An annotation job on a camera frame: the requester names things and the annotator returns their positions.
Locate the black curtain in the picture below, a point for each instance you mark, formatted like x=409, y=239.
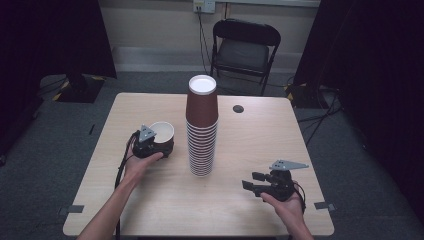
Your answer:
x=376, y=66
x=50, y=40

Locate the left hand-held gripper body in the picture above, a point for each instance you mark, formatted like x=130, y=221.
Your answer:
x=144, y=148

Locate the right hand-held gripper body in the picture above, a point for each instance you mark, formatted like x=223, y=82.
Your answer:
x=281, y=186

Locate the person's left hand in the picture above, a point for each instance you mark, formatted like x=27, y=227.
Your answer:
x=136, y=170

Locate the person's right hand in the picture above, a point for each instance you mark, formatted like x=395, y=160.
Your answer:
x=291, y=211

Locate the single brown paper cup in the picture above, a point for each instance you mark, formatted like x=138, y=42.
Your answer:
x=163, y=131

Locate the white wall socket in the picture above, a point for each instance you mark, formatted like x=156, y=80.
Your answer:
x=204, y=6

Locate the stack of brown paper cups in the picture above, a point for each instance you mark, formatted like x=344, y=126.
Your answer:
x=201, y=113

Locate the black folding chair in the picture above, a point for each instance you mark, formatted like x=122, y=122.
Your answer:
x=241, y=55

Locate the black stand base plate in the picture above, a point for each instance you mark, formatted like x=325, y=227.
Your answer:
x=80, y=90

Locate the grey tape strip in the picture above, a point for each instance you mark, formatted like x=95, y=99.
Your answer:
x=71, y=209
x=325, y=206

